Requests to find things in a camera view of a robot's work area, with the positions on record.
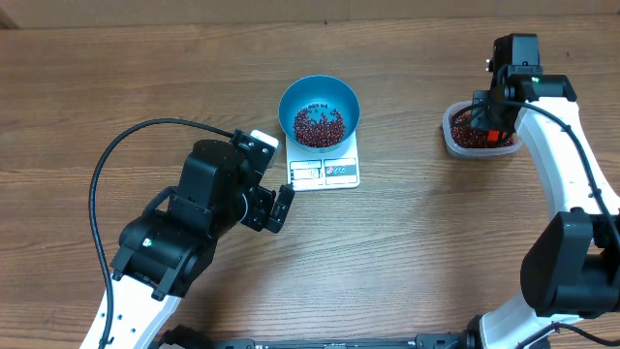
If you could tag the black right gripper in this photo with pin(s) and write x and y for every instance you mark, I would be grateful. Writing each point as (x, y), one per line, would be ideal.
(482, 111)

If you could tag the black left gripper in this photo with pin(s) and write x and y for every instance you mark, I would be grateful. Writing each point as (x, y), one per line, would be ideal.
(260, 219)

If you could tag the red measuring scoop blue handle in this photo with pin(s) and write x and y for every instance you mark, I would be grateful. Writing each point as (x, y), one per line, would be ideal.
(493, 136)

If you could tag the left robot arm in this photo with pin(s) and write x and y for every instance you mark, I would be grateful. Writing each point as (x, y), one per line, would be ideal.
(164, 250)

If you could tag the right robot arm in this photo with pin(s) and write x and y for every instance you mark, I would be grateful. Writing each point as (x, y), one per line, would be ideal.
(572, 271)

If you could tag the white digital kitchen scale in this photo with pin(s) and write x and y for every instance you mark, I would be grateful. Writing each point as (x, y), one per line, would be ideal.
(313, 171)

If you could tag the red beans in bowl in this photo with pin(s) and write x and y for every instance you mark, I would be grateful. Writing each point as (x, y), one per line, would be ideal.
(318, 126)

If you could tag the blue plastic bowl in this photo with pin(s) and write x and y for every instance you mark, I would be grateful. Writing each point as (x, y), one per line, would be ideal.
(319, 89)

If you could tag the clear plastic food container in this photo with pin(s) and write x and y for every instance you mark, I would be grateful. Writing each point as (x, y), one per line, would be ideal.
(458, 151)

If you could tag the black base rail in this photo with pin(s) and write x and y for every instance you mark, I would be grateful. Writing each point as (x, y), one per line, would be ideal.
(184, 337)

